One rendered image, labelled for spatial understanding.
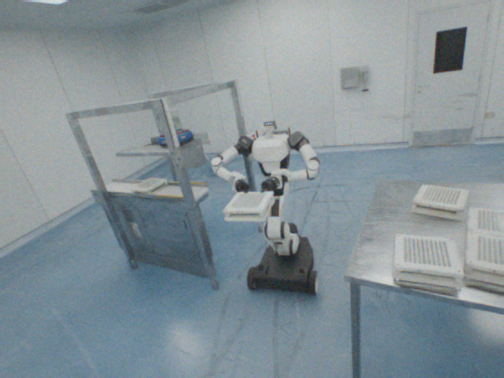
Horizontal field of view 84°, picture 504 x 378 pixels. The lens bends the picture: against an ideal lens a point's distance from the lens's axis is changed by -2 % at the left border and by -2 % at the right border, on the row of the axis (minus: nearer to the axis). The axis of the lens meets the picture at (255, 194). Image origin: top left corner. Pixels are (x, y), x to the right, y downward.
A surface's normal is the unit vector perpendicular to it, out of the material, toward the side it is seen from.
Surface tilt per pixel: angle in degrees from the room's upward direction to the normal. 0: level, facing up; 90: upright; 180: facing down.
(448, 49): 90
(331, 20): 90
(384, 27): 90
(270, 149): 90
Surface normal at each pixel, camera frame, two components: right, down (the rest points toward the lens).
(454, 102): -0.34, 0.44
